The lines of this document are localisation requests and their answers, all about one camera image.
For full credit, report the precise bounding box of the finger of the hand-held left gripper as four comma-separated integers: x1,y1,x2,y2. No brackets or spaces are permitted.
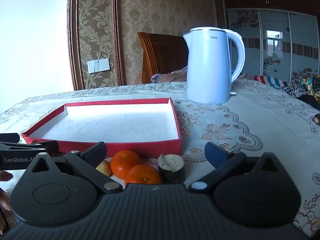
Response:
0,140,59,155
0,133,20,143

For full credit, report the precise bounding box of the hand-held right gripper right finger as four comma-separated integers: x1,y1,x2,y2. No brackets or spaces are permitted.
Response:
189,142,288,193

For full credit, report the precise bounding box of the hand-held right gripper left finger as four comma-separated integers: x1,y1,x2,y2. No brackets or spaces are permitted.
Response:
32,142,123,194

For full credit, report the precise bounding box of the yellow-brown oval fruit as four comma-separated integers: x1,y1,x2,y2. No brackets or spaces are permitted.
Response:
96,159,112,177

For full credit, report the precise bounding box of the orange mandarin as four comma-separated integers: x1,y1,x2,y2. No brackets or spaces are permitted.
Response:
110,150,142,180
124,164,163,185

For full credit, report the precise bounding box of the red cardboard box tray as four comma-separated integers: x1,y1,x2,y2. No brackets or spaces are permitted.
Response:
22,98,182,159

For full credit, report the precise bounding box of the thick dark sugarcane piece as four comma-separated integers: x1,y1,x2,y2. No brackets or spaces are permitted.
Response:
157,154,186,184

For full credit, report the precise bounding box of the person's left hand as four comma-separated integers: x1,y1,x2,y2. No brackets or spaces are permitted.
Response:
0,171,13,212

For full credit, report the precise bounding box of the white electric kettle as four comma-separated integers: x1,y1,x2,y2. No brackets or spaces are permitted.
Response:
182,27,246,105

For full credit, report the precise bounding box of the colourful striped cloth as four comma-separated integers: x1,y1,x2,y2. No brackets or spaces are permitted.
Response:
239,72,292,90

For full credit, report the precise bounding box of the brown wooden chair back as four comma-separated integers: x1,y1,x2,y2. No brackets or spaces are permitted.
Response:
137,32,189,84

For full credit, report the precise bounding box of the dark patterned cloth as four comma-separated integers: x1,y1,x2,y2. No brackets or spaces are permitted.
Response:
280,74,320,110

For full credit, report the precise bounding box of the floral sliding door wardrobe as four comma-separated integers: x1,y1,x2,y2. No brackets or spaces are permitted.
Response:
221,0,320,85

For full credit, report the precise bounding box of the white wall light switch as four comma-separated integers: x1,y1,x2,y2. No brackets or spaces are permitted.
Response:
87,58,110,74

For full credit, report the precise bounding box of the brown wooden wall moulding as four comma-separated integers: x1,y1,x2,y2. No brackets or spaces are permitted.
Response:
67,0,126,91

